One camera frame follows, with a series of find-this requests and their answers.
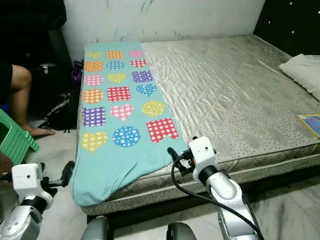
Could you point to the black bed base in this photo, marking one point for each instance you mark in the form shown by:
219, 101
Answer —
270, 192

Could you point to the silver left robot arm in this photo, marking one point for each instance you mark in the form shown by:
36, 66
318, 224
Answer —
25, 222

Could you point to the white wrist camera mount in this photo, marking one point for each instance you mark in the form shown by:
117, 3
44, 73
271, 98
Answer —
202, 151
27, 179

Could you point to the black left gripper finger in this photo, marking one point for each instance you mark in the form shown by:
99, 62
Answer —
68, 171

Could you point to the green plastic stool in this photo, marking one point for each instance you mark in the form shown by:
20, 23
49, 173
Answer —
17, 137

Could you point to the purple bag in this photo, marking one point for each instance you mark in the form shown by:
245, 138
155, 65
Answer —
78, 72

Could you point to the grey quilted mattress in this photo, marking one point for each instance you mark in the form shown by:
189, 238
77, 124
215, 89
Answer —
230, 85

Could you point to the teal blanket with coloured shapes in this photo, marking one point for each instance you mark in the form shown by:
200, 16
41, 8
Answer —
120, 115

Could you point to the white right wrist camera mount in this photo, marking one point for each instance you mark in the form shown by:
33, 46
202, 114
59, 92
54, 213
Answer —
202, 151

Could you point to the yellow-edged children's book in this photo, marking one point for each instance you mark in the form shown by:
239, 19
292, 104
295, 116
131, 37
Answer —
310, 124

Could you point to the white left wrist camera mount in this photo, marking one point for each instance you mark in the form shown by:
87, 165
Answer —
27, 179

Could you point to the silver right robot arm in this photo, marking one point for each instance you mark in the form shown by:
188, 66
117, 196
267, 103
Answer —
225, 195

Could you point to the grey robot left leg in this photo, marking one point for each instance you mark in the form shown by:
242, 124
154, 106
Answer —
95, 229

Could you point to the black bag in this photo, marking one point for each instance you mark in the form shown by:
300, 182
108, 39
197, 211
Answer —
60, 105

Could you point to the dark tufted headboard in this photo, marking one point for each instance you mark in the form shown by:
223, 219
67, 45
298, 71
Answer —
290, 25

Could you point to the white printed pillow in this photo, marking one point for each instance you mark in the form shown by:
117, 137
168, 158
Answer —
302, 72

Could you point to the grey robot right leg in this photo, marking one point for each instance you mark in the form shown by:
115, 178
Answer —
182, 231

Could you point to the grey robot leg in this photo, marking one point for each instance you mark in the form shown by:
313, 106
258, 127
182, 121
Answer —
182, 231
95, 229

